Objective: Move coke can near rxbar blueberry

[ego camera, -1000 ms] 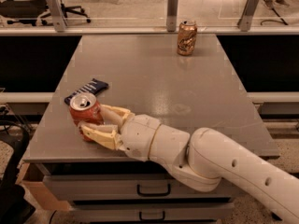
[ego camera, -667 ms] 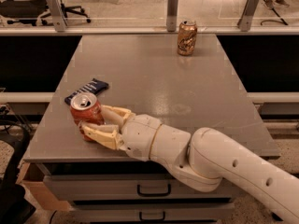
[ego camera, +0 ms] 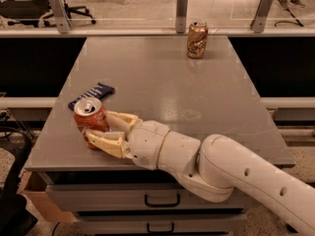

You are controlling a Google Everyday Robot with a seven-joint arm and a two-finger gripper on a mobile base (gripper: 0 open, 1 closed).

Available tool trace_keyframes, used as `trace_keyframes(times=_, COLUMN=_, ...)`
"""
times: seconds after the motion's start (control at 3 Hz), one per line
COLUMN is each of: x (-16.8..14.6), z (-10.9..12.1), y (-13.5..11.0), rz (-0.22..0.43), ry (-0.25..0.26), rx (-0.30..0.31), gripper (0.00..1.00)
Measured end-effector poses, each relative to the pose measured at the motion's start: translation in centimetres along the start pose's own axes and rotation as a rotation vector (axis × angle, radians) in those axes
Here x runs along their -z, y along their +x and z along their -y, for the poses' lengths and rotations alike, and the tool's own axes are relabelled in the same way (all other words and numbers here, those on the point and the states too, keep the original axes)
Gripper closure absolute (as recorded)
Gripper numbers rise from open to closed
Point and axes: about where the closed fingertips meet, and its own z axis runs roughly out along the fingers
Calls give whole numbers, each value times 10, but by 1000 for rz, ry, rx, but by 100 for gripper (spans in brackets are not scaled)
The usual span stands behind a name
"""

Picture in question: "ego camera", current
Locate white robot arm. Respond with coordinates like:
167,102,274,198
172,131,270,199
83,111,315,236

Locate gold brown soda can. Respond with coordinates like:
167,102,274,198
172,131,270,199
187,21,208,59

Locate left metal bracket post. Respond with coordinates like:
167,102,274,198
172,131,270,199
48,0,71,33

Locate lower grey drawer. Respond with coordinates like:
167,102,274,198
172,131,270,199
75,213,246,236

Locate blue rxbar blueberry bar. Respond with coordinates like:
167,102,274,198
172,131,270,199
68,83,115,110

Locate black upper drawer handle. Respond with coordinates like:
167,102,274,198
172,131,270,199
144,194,181,208

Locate black drawer handle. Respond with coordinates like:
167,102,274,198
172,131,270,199
146,222,175,234
144,194,181,208

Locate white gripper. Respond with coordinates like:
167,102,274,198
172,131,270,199
83,111,170,170

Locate black chair at left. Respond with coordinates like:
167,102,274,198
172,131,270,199
0,132,37,236

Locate grey drawer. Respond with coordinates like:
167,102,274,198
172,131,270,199
45,183,258,212
75,213,246,236

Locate cardboard box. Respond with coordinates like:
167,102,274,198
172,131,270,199
18,171,74,223

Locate black floor cable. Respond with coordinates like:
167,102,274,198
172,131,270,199
274,0,305,28

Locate metal bracket post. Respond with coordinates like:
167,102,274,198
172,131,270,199
48,0,71,33
175,0,188,33
250,0,274,33

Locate black office chair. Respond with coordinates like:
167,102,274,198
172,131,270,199
0,0,96,28

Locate middle metal bracket post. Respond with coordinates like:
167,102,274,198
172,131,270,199
175,0,188,33

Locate red coke can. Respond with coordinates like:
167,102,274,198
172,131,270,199
74,97,109,148

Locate black lower drawer handle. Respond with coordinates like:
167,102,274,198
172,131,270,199
146,222,175,234

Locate right metal bracket post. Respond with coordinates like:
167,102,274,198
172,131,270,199
250,0,274,33

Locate upper grey drawer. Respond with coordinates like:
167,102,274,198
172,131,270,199
45,183,258,212

